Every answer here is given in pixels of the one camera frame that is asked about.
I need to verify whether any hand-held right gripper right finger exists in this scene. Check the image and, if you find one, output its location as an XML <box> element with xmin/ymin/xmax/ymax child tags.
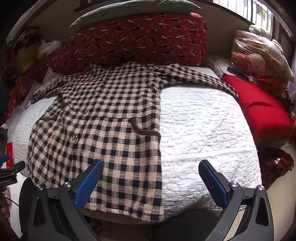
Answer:
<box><xmin>198</xmin><ymin>159</ymin><xmax>275</xmax><ymax>241</ymax></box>

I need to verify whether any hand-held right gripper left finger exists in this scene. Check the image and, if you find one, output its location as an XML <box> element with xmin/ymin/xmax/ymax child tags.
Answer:
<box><xmin>30</xmin><ymin>159</ymin><xmax>109</xmax><ymax>241</ymax></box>

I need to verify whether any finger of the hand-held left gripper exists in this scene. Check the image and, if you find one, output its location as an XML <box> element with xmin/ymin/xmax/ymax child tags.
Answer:
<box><xmin>0</xmin><ymin>153</ymin><xmax>10</xmax><ymax>168</ymax></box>

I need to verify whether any black and cream checked coat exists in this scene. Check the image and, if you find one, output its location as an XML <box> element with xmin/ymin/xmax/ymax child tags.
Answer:
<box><xmin>26</xmin><ymin>61</ymin><xmax>238</xmax><ymax>222</ymax></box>

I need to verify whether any person's left hand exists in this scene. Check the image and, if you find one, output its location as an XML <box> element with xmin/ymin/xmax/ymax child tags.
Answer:
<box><xmin>0</xmin><ymin>197</ymin><xmax>11</xmax><ymax>219</ymax></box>

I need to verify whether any white quilted mattress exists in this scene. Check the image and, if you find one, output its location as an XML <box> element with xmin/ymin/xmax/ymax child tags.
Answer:
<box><xmin>7</xmin><ymin>66</ymin><xmax>263</xmax><ymax>215</ymax></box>

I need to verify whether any shiny red wrapping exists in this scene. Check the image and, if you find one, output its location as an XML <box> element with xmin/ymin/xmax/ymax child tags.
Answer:
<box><xmin>264</xmin><ymin>148</ymin><xmax>294</xmax><ymax>184</ymax></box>

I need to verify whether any red patterned cloth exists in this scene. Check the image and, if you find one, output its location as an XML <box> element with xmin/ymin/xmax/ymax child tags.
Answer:
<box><xmin>5</xmin><ymin>75</ymin><xmax>36</xmax><ymax>124</ymax></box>

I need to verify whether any plain red cloth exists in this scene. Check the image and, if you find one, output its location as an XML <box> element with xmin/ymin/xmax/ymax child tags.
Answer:
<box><xmin>221</xmin><ymin>74</ymin><xmax>295</xmax><ymax>142</ymax></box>

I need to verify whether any black comb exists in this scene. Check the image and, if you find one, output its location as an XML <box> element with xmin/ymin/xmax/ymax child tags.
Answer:
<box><xmin>227</xmin><ymin>66</ymin><xmax>250</xmax><ymax>83</ymax></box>

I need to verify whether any white plastic bag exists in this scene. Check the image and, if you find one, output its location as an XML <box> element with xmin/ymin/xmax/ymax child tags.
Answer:
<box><xmin>37</xmin><ymin>40</ymin><xmax>63</xmax><ymax>60</ymax></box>

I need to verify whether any clear plastic bag of toys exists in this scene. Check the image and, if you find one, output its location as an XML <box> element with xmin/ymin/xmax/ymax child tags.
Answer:
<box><xmin>231</xmin><ymin>30</ymin><xmax>293</xmax><ymax>93</ymax></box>

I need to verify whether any red patterned bolster pillow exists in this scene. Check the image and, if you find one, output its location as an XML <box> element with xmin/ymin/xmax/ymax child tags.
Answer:
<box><xmin>38</xmin><ymin>13</ymin><xmax>208</xmax><ymax>76</ymax></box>

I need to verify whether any grey-green pillow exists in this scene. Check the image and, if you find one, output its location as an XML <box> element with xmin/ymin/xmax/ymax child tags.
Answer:
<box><xmin>70</xmin><ymin>0</ymin><xmax>201</xmax><ymax>28</ymax></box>

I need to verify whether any barred window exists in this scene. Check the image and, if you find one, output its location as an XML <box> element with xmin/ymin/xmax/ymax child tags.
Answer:
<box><xmin>213</xmin><ymin>0</ymin><xmax>278</xmax><ymax>35</ymax></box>

